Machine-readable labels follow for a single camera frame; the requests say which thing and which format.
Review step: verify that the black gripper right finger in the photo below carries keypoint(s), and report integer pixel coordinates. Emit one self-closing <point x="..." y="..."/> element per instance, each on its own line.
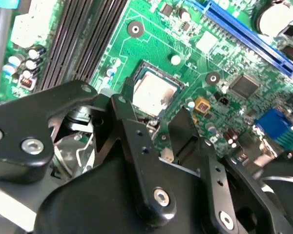
<point x="183" y="136"/>

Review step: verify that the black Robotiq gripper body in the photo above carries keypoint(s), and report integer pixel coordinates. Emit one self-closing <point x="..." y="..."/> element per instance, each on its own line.
<point x="88" y="204"/>

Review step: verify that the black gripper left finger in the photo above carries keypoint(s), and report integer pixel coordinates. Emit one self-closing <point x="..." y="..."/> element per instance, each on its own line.
<point x="141" y="151"/>

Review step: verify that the silver CPU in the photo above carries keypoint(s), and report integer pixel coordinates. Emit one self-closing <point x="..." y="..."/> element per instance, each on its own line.
<point x="153" y="93"/>

